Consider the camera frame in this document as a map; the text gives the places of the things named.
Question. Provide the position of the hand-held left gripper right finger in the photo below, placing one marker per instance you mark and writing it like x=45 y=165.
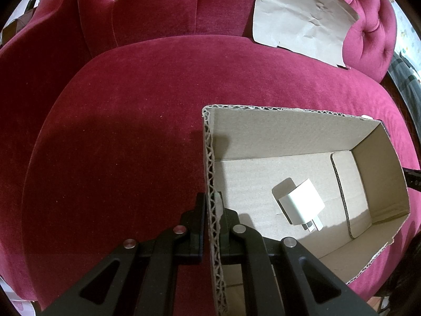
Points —
x=227 y=233

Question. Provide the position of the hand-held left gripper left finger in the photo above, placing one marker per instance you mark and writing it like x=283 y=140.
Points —
x=198 y=227

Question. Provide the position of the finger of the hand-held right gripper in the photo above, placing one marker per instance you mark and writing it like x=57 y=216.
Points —
x=415 y=179

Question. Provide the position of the white charger adapter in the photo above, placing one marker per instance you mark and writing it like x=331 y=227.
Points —
x=301 y=204

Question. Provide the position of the grey striped cloth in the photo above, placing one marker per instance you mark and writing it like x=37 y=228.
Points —
x=406 y=82

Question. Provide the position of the red velvet sofa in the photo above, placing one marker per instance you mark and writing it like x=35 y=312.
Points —
x=131 y=121

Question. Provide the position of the brown paper sheet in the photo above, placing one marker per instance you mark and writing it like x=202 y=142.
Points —
x=296 y=13

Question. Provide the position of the small brown cardboard box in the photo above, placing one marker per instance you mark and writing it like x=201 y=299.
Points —
x=11 y=29

